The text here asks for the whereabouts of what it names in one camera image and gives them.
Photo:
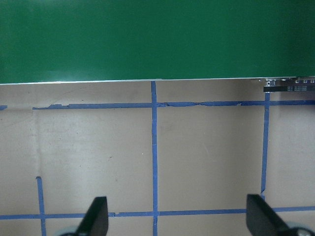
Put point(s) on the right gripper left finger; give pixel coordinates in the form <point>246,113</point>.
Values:
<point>95,221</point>

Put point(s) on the green conveyor belt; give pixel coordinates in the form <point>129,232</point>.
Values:
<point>63,41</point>

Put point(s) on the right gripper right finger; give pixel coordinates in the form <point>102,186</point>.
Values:
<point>261,220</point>

